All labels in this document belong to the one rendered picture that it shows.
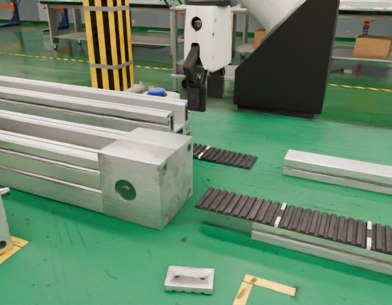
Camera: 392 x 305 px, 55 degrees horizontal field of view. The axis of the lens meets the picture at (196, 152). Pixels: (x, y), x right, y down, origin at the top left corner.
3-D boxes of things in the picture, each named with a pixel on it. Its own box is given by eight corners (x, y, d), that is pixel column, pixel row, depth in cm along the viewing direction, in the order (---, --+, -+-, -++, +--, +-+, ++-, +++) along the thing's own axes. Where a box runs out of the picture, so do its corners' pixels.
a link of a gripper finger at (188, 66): (188, 48, 54) (190, 85, 57) (208, 34, 60) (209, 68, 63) (181, 47, 54) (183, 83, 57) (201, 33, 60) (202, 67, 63)
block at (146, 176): (199, 187, 59) (199, 130, 55) (161, 230, 48) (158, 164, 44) (149, 176, 62) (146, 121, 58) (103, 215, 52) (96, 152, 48)
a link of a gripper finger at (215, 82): (224, 62, 65) (222, 99, 68) (230, 59, 68) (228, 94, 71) (207, 60, 67) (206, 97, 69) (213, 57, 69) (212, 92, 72)
